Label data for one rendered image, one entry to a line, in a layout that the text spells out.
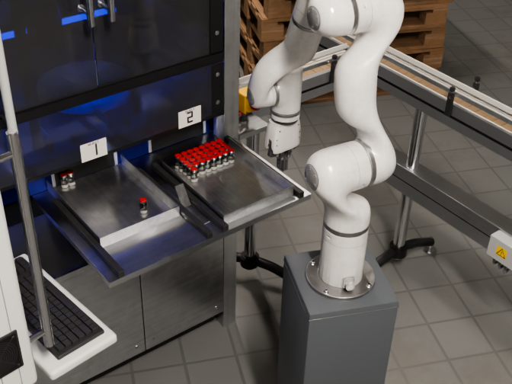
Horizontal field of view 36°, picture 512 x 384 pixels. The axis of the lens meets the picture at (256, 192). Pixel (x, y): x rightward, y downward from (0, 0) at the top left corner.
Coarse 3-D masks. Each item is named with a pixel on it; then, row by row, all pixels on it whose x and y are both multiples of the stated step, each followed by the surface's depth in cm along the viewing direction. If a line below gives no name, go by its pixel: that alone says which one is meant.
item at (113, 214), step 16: (128, 160) 251; (96, 176) 249; (112, 176) 249; (128, 176) 250; (144, 176) 244; (64, 192) 242; (80, 192) 242; (96, 192) 242; (112, 192) 242; (128, 192) 243; (144, 192) 243; (160, 192) 239; (80, 208) 235; (96, 208) 236; (112, 208) 236; (128, 208) 236; (160, 208) 236; (176, 208) 232; (96, 224) 229; (112, 224) 230; (128, 224) 230; (144, 224) 227; (112, 240) 222
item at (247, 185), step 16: (240, 160) 259; (256, 160) 254; (176, 176) 246; (208, 176) 251; (224, 176) 251; (240, 176) 251; (256, 176) 251; (272, 176) 249; (192, 192) 241; (208, 192) 244; (224, 192) 244; (240, 192) 244; (256, 192) 244; (272, 192) 245; (288, 192) 242; (224, 208) 237; (240, 208) 232; (256, 208) 236
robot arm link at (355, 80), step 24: (360, 0) 172; (384, 0) 174; (360, 24) 173; (384, 24) 176; (360, 48) 180; (384, 48) 179; (336, 72) 183; (360, 72) 179; (336, 96) 185; (360, 96) 182; (360, 120) 185; (384, 144) 190; (384, 168) 193
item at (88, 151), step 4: (96, 140) 235; (100, 140) 236; (104, 140) 237; (88, 144) 234; (92, 144) 235; (100, 144) 236; (104, 144) 237; (80, 148) 233; (84, 148) 233; (88, 148) 234; (92, 148) 235; (100, 148) 237; (104, 148) 238; (84, 152) 234; (88, 152) 235; (92, 152) 236; (100, 152) 238; (104, 152) 239; (84, 156) 235; (88, 156) 236; (92, 156) 237; (96, 156) 238; (100, 156) 239; (84, 160) 236; (88, 160) 237
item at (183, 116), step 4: (192, 108) 252; (196, 108) 253; (200, 108) 254; (180, 112) 250; (184, 112) 251; (196, 112) 254; (200, 112) 255; (180, 116) 250; (184, 116) 252; (188, 116) 253; (196, 116) 255; (200, 116) 256; (180, 120) 251; (184, 120) 252; (196, 120) 256; (200, 120) 257; (180, 124) 252; (184, 124) 253; (188, 124) 254; (180, 128) 253
